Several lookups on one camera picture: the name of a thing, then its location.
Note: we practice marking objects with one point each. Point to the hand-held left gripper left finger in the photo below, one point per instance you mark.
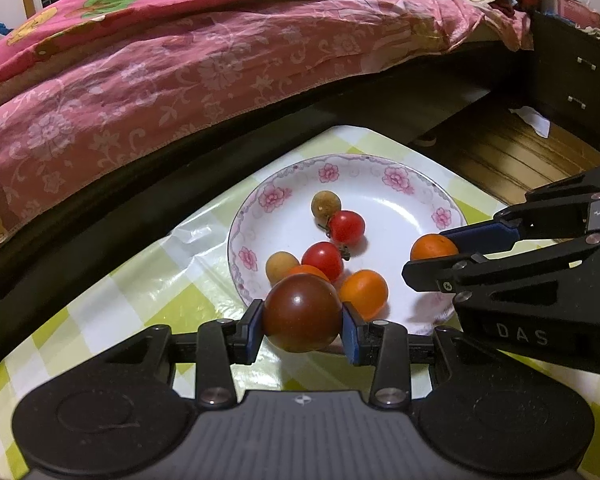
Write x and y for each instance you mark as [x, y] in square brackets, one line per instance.
[255, 332]

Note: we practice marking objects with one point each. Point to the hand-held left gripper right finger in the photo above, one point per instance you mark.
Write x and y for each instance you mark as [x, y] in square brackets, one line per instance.
[349, 334]

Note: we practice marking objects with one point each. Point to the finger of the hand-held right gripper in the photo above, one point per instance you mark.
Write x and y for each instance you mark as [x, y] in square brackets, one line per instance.
[430, 275]
[485, 234]

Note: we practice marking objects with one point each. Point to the small orange kumquat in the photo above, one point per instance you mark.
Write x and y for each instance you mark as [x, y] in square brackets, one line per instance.
[364, 294]
[430, 247]

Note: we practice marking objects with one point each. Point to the dark purple tomato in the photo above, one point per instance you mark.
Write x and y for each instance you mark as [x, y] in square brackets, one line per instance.
[302, 312]

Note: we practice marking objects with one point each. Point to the brown longan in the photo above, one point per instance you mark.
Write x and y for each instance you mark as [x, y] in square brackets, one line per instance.
[326, 204]
[281, 266]

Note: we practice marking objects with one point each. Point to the red cherry tomato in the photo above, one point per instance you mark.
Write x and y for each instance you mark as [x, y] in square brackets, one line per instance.
[322, 260]
[347, 226]

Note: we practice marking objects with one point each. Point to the white floral rimmed plate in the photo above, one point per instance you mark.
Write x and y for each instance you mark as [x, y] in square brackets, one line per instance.
[385, 210]

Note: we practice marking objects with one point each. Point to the white crumpled paper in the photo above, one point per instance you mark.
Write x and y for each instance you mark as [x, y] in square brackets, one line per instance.
[532, 121]

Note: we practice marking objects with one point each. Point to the dark nightstand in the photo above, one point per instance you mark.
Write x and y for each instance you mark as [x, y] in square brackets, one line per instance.
[570, 90]

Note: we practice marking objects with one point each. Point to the pink floral blanket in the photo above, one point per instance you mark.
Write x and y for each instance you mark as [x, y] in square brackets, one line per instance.
[180, 60]

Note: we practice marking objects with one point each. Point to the dark bed frame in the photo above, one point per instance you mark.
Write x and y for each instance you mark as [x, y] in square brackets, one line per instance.
[130, 195]

